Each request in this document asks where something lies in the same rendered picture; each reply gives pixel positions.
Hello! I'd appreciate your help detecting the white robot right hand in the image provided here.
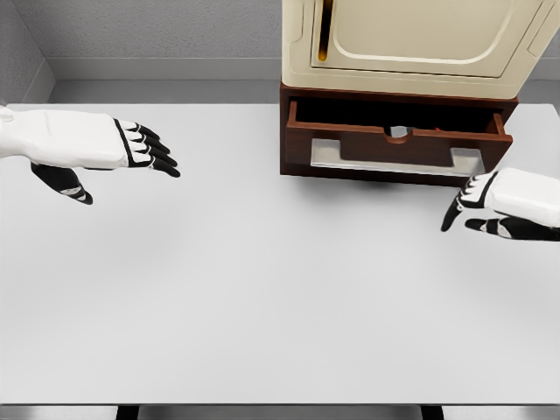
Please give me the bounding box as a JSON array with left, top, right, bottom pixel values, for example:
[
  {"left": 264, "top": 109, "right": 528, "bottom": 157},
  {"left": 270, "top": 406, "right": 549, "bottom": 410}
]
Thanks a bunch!
[{"left": 440, "top": 167, "right": 560, "bottom": 242}]

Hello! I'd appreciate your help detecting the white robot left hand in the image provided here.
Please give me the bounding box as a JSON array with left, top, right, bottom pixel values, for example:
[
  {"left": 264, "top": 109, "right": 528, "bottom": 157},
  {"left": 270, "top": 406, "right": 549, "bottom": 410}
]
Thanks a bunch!
[{"left": 17, "top": 108, "right": 182, "bottom": 207}]

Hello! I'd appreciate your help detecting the brown wooden drawer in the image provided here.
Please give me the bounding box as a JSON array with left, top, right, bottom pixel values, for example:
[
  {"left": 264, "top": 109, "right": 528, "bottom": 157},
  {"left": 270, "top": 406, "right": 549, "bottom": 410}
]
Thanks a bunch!
[{"left": 285, "top": 99, "right": 515, "bottom": 169}]

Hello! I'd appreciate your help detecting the cream cabinet door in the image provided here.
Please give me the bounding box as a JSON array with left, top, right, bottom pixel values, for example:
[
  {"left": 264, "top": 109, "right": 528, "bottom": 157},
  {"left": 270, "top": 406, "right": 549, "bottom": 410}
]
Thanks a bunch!
[{"left": 310, "top": 0, "right": 544, "bottom": 80}]

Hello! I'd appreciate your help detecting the brown wooden cabinet base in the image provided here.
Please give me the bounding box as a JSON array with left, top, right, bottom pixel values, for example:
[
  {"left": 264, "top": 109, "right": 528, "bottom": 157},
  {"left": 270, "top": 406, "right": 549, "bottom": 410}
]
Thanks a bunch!
[{"left": 278, "top": 82, "right": 520, "bottom": 187}]

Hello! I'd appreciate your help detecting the cream cabinet body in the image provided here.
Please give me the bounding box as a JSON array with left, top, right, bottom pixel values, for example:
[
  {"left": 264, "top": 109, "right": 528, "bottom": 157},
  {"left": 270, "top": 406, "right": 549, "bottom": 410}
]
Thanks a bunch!
[{"left": 279, "top": 0, "right": 560, "bottom": 100}]

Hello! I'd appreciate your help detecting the grey switch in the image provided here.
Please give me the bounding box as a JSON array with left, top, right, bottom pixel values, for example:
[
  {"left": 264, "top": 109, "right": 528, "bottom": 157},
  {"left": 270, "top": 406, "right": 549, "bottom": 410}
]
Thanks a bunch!
[{"left": 388, "top": 125, "right": 442, "bottom": 139}]

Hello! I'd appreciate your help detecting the dark gold door handle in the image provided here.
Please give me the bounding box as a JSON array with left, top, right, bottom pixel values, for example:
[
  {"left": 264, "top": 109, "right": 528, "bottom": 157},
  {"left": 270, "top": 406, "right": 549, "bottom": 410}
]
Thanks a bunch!
[{"left": 318, "top": 0, "right": 336, "bottom": 63}]

